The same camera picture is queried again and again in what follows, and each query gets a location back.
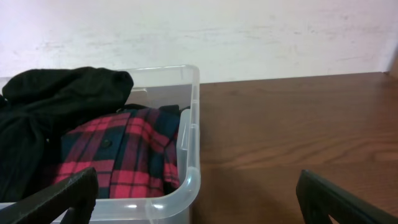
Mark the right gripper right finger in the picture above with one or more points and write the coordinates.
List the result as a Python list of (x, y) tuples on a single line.
[(321, 201)]

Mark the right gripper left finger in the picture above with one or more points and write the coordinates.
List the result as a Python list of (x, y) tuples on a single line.
[(74, 198)]

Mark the red navy plaid shirt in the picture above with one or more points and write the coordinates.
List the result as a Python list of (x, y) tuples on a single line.
[(134, 153)]

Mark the large black garment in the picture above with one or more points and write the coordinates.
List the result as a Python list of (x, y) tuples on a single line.
[(39, 106)]

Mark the black shirt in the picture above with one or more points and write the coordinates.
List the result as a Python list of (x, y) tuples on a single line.
[(173, 109)]

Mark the clear plastic storage bin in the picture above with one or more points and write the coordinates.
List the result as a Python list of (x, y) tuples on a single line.
[(156, 87)]

